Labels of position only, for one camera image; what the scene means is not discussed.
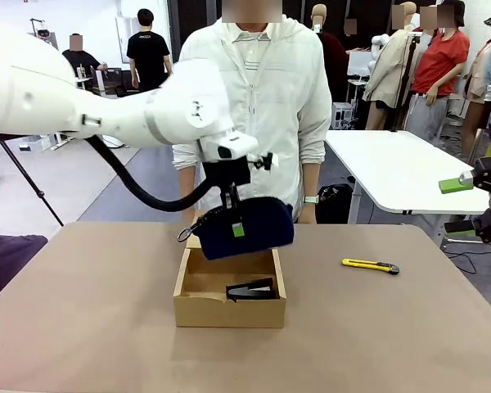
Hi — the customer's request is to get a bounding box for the standing man black T-shirt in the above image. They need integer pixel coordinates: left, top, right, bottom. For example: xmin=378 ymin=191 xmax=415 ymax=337
xmin=125 ymin=8 xmax=173 ymax=93

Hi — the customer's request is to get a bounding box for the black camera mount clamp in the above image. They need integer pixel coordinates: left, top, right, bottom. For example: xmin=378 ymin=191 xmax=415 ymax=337
xmin=247 ymin=151 xmax=280 ymax=172

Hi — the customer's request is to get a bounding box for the person's left hand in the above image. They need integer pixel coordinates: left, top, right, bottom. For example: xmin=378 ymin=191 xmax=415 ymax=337
xmin=300 ymin=202 xmax=319 ymax=225

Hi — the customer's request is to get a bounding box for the person's right forearm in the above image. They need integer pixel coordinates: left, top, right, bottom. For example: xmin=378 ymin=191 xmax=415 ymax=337
xmin=178 ymin=167 xmax=196 ymax=213

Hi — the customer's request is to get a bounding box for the yellow utility knife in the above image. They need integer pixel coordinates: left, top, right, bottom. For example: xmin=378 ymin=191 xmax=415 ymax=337
xmin=341 ymin=258 xmax=401 ymax=276

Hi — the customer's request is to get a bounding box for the gray wall panel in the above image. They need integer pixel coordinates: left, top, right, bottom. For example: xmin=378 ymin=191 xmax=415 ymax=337
xmin=115 ymin=16 xmax=133 ymax=63

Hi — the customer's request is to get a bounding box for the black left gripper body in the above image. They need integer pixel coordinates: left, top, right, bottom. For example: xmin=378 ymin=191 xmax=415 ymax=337
xmin=202 ymin=157 xmax=251 ymax=197

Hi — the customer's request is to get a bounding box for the person's left forearm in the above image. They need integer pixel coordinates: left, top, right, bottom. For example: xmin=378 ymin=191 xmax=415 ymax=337
xmin=302 ymin=162 xmax=322 ymax=198

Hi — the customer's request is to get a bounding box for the mannequin in maroon top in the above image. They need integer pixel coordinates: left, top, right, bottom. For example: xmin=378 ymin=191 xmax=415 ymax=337
xmin=309 ymin=3 xmax=349 ymax=120

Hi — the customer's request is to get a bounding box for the white background table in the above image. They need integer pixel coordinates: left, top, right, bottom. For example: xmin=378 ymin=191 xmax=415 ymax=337
xmin=323 ymin=129 xmax=491 ymax=246

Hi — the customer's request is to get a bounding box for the person in white jacket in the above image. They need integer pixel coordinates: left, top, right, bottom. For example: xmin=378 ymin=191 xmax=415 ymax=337
xmin=172 ymin=0 xmax=332 ymax=225

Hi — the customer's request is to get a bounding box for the white humanoid robot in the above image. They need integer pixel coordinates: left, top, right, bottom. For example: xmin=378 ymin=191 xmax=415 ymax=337
xmin=28 ymin=16 xmax=61 ymax=52

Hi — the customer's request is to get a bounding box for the black stand pole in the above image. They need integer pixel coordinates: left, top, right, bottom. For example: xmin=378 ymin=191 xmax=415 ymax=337
xmin=391 ymin=32 xmax=419 ymax=133

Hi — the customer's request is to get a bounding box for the black bag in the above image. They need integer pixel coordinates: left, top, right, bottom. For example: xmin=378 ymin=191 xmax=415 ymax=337
xmin=315 ymin=183 xmax=355 ymax=225

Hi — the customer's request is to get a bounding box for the mannequin in beige jacket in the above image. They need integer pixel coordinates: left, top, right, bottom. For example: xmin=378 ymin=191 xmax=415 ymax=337
xmin=362 ymin=2 xmax=419 ymax=130

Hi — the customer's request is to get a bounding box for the brown cardboard box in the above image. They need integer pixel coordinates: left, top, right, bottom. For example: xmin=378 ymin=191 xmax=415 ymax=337
xmin=173 ymin=216 xmax=287 ymax=329

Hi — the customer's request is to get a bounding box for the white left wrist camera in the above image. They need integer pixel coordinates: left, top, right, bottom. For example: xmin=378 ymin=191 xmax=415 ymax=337
xmin=198 ymin=129 xmax=259 ymax=163

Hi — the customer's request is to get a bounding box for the dark purple cloth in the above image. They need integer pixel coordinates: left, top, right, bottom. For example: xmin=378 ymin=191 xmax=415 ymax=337
xmin=0 ymin=234 xmax=49 ymax=309

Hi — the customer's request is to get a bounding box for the navy zipper pouch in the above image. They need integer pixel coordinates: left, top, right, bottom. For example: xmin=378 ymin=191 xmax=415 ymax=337
xmin=177 ymin=196 xmax=295 ymax=262

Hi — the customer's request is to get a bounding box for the black stapler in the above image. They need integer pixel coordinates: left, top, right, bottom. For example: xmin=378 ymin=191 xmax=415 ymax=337
xmin=225 ymin=277 xmax=278 ymax=304

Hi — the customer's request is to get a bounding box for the mannequin in red T-shirt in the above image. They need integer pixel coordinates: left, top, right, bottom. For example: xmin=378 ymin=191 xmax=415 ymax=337
xmin=407 ymin=0 xmax=471 ymax=145

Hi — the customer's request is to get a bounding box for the mannequin with bucket hat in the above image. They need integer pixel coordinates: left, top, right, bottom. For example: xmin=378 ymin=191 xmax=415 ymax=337
xmin=461 ymin=7 xmax=491 ymax=163

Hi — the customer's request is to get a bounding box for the black corrugated cable hose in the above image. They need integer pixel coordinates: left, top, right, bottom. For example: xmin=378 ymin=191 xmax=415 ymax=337
xmin=84 ymin=133 xmax=220 ymax=213

